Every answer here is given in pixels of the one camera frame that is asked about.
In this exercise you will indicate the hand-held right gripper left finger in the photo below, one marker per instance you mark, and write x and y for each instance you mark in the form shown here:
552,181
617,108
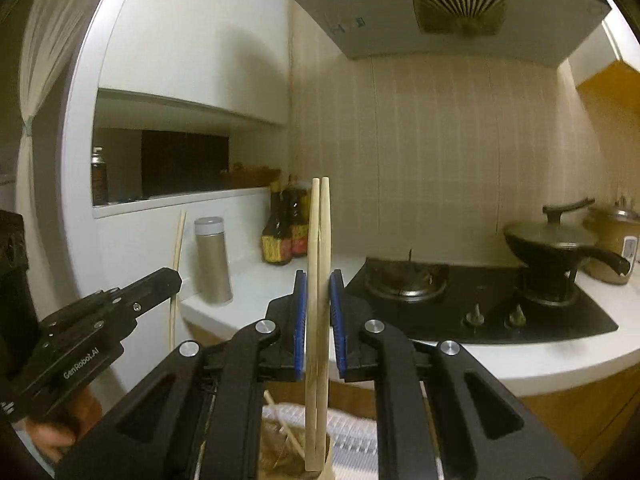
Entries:
300,320

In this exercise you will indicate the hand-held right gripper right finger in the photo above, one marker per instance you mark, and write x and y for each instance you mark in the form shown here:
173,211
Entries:
336,320

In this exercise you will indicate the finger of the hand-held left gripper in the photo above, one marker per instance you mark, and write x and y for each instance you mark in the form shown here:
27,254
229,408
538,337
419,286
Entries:
150,282
150,307

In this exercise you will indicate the wooden utensil holder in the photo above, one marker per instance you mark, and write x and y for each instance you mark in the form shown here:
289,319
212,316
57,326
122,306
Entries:
275,455

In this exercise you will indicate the person's left hand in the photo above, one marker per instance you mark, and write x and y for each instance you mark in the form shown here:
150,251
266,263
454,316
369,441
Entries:
50,440

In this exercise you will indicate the dark sauce bottle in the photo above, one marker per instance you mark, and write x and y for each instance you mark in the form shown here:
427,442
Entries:
275,245
299,225

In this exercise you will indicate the spray can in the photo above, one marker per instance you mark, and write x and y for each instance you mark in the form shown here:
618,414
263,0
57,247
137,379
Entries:
99,180

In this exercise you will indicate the striped woven mat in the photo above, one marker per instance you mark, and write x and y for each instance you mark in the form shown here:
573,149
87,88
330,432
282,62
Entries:
355,440

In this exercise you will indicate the black gas stove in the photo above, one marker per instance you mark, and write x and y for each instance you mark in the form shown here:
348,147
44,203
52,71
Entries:
475,285

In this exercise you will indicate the brown basket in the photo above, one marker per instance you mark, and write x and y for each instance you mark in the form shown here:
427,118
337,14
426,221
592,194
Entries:
250,174

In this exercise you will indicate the black frying pan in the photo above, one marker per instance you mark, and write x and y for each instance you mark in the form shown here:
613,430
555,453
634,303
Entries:
550,257

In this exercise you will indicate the glass pan lid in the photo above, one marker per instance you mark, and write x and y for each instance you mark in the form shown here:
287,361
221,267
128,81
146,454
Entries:
560,232

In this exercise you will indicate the white curtain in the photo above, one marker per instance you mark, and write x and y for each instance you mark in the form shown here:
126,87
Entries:
40,60

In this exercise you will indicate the beige rice cooker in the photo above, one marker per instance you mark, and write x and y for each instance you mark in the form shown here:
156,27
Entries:
607,240

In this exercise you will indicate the grey range hood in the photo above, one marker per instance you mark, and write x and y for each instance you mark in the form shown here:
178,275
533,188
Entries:
400,25

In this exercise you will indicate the wall cabinet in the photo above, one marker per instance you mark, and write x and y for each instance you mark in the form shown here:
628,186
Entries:
615,95

